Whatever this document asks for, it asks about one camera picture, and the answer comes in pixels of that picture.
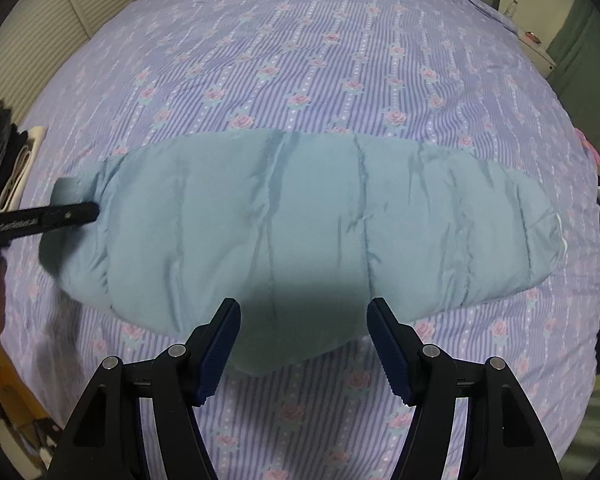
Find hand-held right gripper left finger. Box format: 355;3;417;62
45;297;242;480

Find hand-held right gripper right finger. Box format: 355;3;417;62
365;297;564;480

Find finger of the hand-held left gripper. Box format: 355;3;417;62
0;202;101;249
51;178;84;208

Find light blue puffer jacket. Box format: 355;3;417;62
54;129;567;377

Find white folded cloth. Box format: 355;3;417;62
0;125;49;212

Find dark clothes pile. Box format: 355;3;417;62
0;100;31;186

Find orange object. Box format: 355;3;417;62
0;374;36;443

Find white slatted wardrobe door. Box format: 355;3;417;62
0;0;196;111

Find pink cloth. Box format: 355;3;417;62
577;127;600;167

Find purple floral bed sheet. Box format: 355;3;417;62
0;0;600;480

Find white bedside table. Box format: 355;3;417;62
517;27;557;77

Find green door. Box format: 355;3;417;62
547;0;600;126

